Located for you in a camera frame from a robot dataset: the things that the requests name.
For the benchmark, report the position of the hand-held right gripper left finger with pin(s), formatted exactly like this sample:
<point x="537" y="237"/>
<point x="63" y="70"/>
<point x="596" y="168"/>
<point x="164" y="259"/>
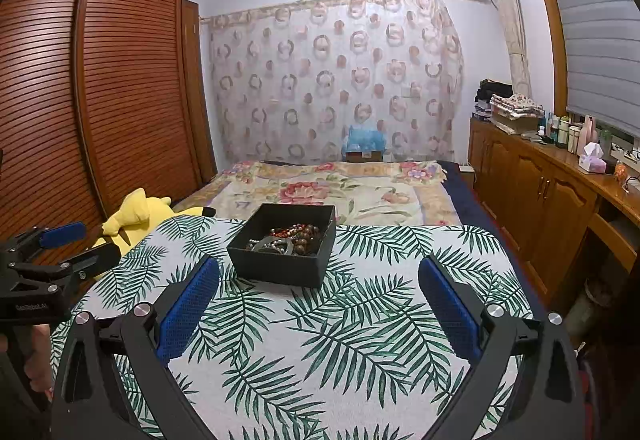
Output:
<point x="187" y="315"/>

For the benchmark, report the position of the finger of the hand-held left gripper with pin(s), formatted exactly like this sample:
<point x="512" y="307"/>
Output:
<point x="102" y="260"/>
<point x="62" y="232"/>

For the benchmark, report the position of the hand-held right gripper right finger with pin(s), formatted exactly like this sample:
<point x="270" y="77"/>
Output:
<point x="450" y="315"/>

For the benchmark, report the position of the black felt box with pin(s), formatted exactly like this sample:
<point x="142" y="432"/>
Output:
<point x="280" y="270"/>

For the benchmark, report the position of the pale green jade bangle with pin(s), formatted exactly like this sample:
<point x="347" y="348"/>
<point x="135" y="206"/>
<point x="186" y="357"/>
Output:
<point x="287" y="247"/>

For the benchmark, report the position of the red bead strand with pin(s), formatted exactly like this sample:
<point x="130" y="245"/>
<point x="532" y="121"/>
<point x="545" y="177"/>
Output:
<point x="282" y="234"/>

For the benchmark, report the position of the person's left hand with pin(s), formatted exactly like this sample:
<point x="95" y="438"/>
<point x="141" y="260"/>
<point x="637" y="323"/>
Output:
<point x="41" y="355"/>

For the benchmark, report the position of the yellow plush toy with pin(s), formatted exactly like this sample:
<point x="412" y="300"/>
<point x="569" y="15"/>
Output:
<point x="135" y="215"/>

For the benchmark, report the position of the dark blue bed sheet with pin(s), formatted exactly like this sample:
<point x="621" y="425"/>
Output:
<point x="465" y="205"/>

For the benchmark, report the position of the green leaf print cloth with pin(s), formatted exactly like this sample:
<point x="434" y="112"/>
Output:
<point x="325" y="320"/>

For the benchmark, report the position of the grey container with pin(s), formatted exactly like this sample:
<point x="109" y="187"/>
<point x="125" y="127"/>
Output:
<point x="585" y="305"/>

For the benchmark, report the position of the wooden cabinet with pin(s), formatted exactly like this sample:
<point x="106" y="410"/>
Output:
<point x="525" y="190"/>

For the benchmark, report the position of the brown louvred wardrobe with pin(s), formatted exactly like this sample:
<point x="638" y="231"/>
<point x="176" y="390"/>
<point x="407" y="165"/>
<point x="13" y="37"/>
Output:
<point x="125" y="94"/>

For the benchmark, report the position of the dark red garment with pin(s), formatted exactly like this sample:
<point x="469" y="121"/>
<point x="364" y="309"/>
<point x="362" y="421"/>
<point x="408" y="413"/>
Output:
<point x="597" y="385"/>

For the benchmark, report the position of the floral blanket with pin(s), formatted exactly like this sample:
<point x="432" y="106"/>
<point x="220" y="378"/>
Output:
<point x="325" y="192"/>

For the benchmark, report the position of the small cardboard box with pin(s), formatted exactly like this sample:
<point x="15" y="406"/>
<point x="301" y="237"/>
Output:
<point x="365" y="156"/>

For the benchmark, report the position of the blue plastic bag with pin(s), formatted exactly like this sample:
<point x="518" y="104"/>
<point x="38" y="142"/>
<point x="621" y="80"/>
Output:
<point x="365" y="139"/>

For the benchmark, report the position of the pink tissue box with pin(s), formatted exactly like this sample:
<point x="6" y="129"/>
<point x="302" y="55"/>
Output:
<point x="592" y="162"/>

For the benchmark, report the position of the row of toiletry bottles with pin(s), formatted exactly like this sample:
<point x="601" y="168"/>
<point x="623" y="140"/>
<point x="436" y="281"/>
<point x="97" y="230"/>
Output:
<point x="562" y="132"/>

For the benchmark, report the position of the folded floral cloth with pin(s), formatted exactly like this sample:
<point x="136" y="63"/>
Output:
<point x="515" y="103"/>

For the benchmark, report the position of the small orange ornament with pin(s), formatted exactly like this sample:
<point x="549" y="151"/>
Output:
<point x="620" y="169"/>

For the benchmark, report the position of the stack of dark clothes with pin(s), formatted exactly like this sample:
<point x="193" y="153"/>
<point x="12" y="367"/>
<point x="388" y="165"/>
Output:
<point x="492" y="92"/>

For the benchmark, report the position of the pink bottle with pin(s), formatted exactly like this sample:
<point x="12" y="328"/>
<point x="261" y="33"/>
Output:
<point x="589" y="134"/>

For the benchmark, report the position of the white power strip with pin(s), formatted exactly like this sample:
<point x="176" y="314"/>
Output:
<point x="625" y="150"/>

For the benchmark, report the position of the circle patterned curtain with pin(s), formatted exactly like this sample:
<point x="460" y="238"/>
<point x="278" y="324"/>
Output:
<point x="325" y="94"/>

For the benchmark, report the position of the beige curtain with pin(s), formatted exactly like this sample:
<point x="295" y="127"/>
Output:
<point x="515" y="44"/>

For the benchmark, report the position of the grey window blind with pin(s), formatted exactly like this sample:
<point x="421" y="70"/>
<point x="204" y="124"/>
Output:
<point x="600" y="44"/>

